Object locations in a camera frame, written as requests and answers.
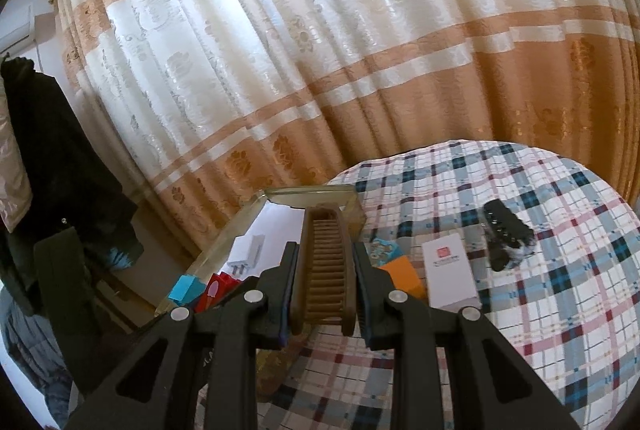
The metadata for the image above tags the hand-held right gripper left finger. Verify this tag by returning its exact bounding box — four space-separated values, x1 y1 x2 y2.
65 240 301 430

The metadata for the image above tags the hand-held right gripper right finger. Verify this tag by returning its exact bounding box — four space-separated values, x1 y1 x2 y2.
352 240 583 430

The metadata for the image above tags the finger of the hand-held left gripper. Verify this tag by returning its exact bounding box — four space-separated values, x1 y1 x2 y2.
32 227 101 326

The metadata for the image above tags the orange cube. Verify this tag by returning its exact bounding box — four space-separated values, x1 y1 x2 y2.
376 255 428 301

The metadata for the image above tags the brown ribbed wooden board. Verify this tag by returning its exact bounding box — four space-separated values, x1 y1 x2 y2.
291 205 358 337

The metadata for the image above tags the small blue patterned packet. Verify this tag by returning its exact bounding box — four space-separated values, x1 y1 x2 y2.
364 237 403 268

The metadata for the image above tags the white charger plug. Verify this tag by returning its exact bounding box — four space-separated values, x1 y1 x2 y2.
227 234 267 276

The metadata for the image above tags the red building block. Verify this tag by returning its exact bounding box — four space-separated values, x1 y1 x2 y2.
194 272 246 313

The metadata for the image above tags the white box with red label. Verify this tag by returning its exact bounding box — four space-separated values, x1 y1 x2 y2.
421 232 482 311

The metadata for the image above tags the gold tin box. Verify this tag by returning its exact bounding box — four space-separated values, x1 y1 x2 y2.
155 185 366 326

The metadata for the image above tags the blue building block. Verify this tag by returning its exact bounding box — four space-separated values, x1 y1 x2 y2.
167 275 206 306

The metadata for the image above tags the teal cloth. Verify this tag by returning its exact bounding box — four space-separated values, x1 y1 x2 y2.
97 245 136 271

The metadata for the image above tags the white paper liner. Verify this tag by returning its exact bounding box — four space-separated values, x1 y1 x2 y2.
185 202 311 306

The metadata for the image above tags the grey blue padded jacket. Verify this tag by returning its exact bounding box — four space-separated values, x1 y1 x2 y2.
0 285 81 428

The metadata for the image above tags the pink shiny garment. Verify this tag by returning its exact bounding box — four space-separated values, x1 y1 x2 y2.
0 75 36 233

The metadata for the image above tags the dark hanging coat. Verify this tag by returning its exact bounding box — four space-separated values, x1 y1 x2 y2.
0 55 146 316

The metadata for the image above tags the plaid tablecloth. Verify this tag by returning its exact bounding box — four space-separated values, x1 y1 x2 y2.
195 140 640 430

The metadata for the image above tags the cream and orange floral curtain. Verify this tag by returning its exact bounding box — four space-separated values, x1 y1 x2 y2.
47 0 640 261

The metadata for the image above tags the white air conditioner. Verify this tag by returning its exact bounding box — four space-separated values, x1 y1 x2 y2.
0 5 36 56

